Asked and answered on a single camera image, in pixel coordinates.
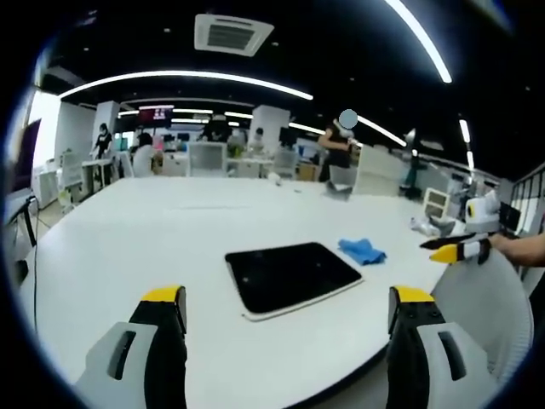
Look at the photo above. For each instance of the curved ceiling light strip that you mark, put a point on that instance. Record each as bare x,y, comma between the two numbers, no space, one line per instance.
421,38
187,81

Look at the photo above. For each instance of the red wall screen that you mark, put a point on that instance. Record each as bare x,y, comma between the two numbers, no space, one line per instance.
156,112

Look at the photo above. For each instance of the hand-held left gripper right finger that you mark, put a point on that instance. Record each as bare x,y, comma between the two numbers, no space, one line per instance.
430,353

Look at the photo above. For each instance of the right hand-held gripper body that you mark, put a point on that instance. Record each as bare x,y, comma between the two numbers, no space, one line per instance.
483,213

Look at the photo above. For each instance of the white cube shelf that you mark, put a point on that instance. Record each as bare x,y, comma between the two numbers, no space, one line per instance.
436,201

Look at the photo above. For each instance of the ceiling air conditioner vent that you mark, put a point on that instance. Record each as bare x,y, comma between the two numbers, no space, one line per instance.
233,33

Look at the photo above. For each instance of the white crumpled item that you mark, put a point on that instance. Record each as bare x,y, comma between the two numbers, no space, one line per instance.
426,226

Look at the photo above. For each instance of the white mesh office chair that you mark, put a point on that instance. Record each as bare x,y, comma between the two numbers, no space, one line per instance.
489,307

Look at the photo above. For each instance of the blue cleaning cloth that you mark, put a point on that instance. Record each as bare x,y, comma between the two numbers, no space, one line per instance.
362,251

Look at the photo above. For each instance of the person's right hand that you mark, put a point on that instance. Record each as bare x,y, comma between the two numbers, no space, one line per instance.
508,249

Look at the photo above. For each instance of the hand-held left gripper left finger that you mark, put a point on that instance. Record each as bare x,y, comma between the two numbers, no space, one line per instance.
127,349

